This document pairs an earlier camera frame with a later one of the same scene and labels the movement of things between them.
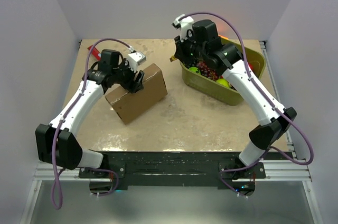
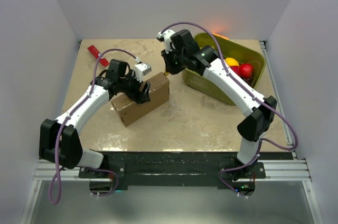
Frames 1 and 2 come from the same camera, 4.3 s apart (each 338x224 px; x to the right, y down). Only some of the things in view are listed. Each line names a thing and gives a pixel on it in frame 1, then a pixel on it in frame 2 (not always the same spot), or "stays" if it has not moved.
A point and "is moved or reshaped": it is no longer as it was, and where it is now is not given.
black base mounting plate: (174, 170) stays
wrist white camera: (135, 58) -> (141, 70)
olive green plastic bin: (204, 86) stays
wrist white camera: (184, 22) -> (166, 35)
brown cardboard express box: (128, 105) is moved or reshaped
